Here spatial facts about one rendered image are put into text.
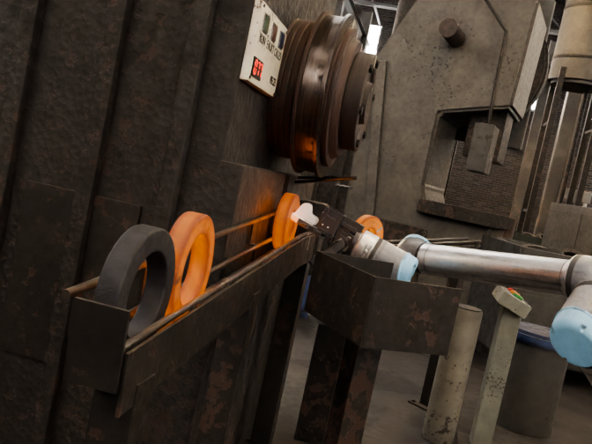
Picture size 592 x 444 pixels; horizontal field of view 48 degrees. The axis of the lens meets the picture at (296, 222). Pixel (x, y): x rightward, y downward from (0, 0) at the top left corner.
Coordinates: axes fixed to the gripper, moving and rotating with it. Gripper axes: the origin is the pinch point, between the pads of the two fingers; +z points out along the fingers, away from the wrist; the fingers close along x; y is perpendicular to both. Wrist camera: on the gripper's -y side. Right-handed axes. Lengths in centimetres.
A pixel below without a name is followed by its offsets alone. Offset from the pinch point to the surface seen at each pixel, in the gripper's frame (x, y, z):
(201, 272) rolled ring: 68, -8, -4
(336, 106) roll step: 0.5, 31.8, 2.0
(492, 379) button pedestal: -80, -26, -83
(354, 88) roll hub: -2.0, 38.2, 0.5
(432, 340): 43, -3, -45
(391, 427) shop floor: -79, -61, -60
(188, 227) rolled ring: 80, 0, -2
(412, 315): 47, 0, -39
